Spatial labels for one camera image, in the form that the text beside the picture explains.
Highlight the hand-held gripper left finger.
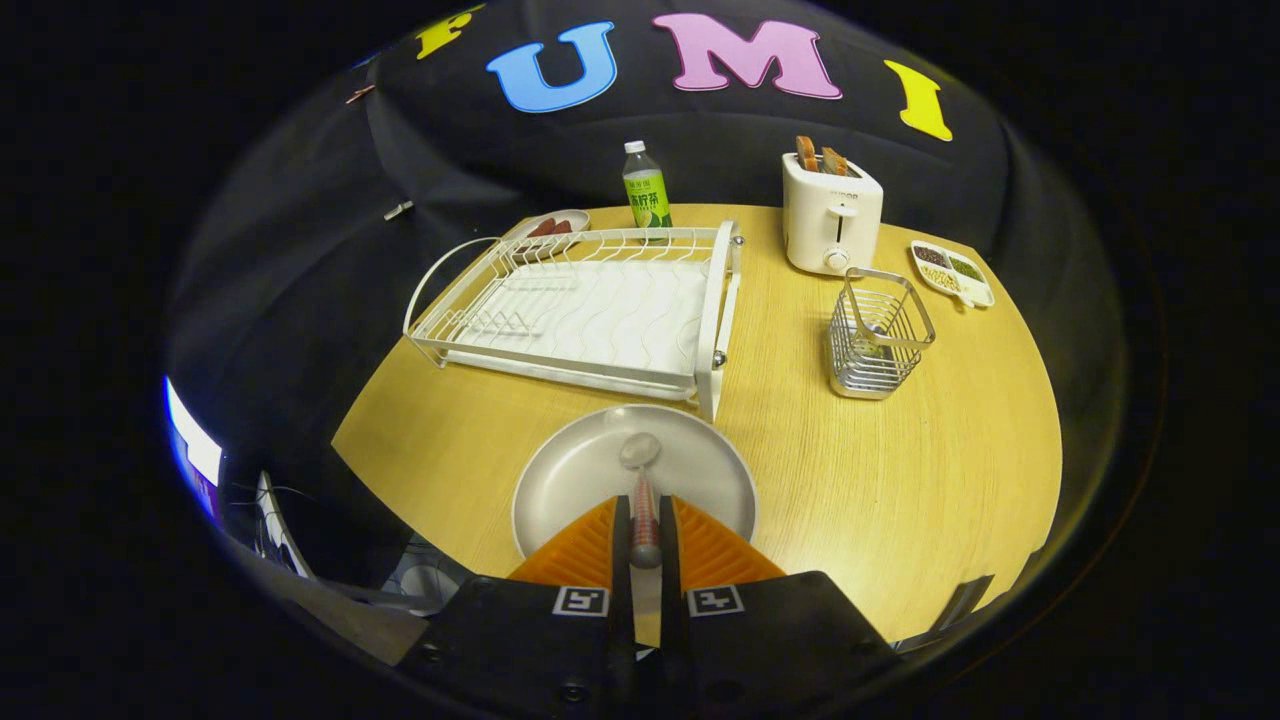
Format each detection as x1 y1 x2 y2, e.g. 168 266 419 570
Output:
393 494 638 716

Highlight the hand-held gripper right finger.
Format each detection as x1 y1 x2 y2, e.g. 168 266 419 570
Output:
658 494 903 716

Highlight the white round plate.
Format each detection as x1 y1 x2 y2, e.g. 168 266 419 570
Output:
511 403 759 651

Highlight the pink handled metal spoon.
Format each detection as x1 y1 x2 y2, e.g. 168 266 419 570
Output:
619 432 665 571

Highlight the metal wire basket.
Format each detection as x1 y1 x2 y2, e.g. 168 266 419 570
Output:
828 267 937 401

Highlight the white wire dish rack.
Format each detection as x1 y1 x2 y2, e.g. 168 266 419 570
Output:
403 221 746 423

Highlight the white divided dish of beans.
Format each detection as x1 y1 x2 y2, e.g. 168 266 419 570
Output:
909 240 997 310

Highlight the small white dish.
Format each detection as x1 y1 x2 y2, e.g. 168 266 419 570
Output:
505 209 591 246

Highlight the white round device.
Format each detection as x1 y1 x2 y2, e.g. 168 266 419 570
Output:
400 560 466 611

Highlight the white flat bar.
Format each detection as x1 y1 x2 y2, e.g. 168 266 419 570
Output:
255 472 313 579

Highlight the bright screen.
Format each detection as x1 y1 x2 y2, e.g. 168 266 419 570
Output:
163 376 223 521

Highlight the white toaster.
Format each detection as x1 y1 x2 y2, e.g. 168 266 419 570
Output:
781 152 885 277

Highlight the green label drink bottle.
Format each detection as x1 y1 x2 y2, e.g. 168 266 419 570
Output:
622 140 674 246

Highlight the black backdrop cloth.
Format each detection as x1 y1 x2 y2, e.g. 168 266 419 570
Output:
165 0 1131 566

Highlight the black table edge bracket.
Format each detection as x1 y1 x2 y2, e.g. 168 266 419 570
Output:
930 575 996 633

